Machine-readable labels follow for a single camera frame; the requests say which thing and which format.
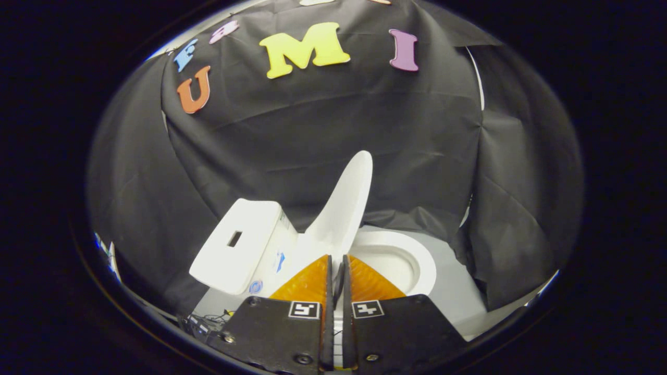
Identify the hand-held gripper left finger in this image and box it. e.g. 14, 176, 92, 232
206, 254, 334, 373

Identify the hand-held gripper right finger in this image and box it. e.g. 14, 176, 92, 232
341, 254, 468, 373

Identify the white toilet bowl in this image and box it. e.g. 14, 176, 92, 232
292, 231, 437, 302

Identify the white toilet tank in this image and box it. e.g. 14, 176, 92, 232
189, 198, 300, 313

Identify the black electronic device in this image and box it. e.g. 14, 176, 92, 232
180, 311, 225, 342

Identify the black backdrop cloth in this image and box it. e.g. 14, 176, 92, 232
86, 0, 584, 316

